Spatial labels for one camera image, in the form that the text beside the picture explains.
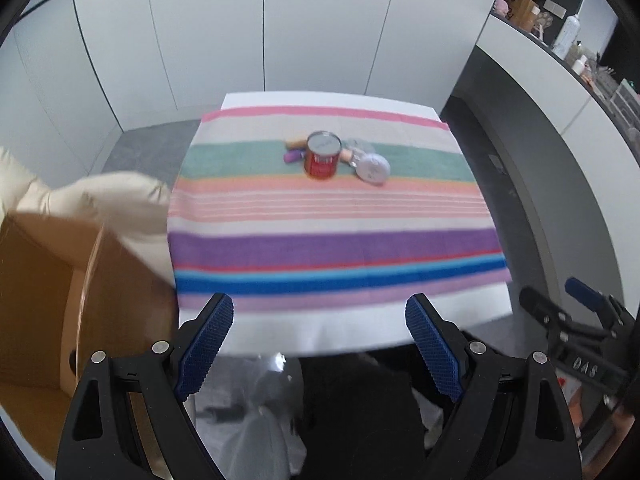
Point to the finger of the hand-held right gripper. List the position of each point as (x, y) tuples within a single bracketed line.
[(585, 294), (540, 307)]

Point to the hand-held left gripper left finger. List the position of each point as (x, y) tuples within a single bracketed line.
[(207, 345)]

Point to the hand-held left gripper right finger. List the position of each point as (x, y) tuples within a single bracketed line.
[(432, 350)]

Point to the large cardboard box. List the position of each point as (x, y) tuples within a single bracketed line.
[(40, 300)]

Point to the white round compact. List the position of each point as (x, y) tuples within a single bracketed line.
[(373, 169)]

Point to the purple and tan small toy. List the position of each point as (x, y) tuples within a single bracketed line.
[(293, 157)]

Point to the small peach bottle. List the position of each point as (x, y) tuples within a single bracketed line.
[(346, 156)]

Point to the red tin can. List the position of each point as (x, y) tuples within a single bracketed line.
[(320, 164)]

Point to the clear plastic item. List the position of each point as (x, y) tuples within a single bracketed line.
[(361, 146)]

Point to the beige oval item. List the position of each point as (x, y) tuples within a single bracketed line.
[(296, 141)]

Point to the red packet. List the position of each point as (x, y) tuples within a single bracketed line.
[(570, 397)]

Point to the person's black trousers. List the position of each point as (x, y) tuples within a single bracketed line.
[(360, 410)]

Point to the grey fluffy seat cover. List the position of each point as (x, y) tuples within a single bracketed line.
[(250, 440)]

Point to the striped cloth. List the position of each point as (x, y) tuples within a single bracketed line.
[(325, 220)]

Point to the cream padded chair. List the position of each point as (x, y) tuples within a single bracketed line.
[(110, 200)]

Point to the clear plastic drawers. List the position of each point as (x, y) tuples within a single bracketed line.
[(627, 105)]

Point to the white curved counter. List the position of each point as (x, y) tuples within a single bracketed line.
[(540, 75)]

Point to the small white bottle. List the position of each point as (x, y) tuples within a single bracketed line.
[(579, 66)]

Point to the paw print card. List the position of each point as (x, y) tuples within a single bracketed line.
[(542, 22)]

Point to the small brown printed box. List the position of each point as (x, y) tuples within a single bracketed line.
[(525, 10)]

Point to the pink pompom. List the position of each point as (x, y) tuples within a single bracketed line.
[(501, 7)]

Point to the white wardrobe doors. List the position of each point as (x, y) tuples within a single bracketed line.
[(300, 25)]

